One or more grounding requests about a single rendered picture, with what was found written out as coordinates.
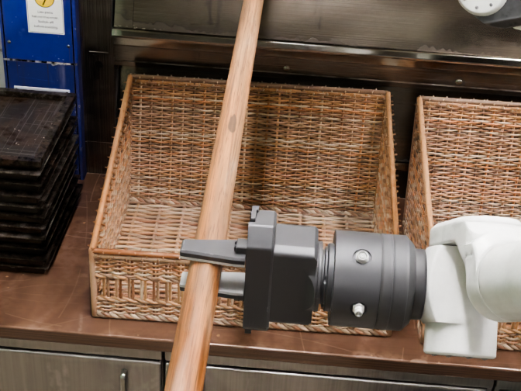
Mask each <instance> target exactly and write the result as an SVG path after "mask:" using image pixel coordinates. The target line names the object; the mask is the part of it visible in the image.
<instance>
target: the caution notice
mask: <svg viewBox="0 0 521 391"><path fill-rule="evenodd" d="M26 9H27V19H28V29H29V32H31V33H51V34H61V35H64V10H63V0H26Z"/></svg>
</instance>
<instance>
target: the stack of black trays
mask: <svg viewBox="0 0 521 391"><path fill-rule="evenodd" d="M76 98H77V96H76V94H75V93H66V92H48V91H37V90H28V89H18V88H0V270H4V271H13V272H30V273H39V274H44V273H45V271H46V270H48V268H49V267H50V263H51V262H52V260H53V257H54V255H55V252H56V250H57V248H58V245H59V243H60V240H61V238H62V237H63V234H64V231H65V230H66V227H67V225H68V222H69V220H70V218H71V215H72V213H73V212H74V208H75V206H76V204H77V202H78V199H79V197H80V195H81V193H80V191H81V188H82V186H83V184H79V183H78V179H79V178H80V175H74V172H75V170H76V168H77V166H78V165H77V164H74V163H75V161H76V160H77V157H78V155H77V154H75V153H76V151H77V149H78V146H79V144H76V141H77V139H78V137H79V135H78V134H73V133H74V131H75V129H76V127H77V125H74V124H75V122H76V120H77V118H78V117H77V116H71V114H72V112H73V110H74V107H75V106H76V104H74V102H75V100H76Z"/></svg>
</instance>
